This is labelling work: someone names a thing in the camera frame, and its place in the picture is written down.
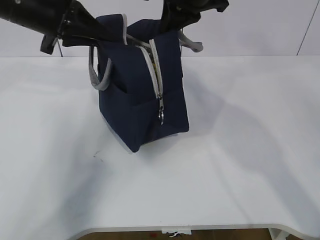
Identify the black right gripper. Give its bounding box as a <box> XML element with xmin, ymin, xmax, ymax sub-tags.
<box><xmin>159</xmin><ymin>0</ymin><xmax>229</xmax><ymax>33</ymax></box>

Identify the white tape scrap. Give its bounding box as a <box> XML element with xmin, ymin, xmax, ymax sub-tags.
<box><xmin>161</xmin><ymin>227</ymin><xmax>192</xmax><ymax>238</ymax></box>

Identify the yellow banana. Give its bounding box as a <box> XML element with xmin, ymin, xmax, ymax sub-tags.
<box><xmin>149</xmin><ymin>53</ymin><xmax>158</xmax><ymax>76</ymax></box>

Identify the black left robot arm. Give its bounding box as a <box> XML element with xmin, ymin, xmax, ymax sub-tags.
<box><xmin>0</xmin><ymin>0</ymin><xmax>122</xmax><ymax>55</ymax></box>

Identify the navy blue lunch bag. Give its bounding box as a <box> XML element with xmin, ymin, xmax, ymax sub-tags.
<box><xmin>88</xmin><ymin>14</ymin><xmax>203</xmax><ymax>153</ymax></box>

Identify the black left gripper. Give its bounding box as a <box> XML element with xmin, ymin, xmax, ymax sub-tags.
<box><xmin>39</xmin><ymin>0</ymin><xmax>122</xmax><ymax>54</ymax></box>

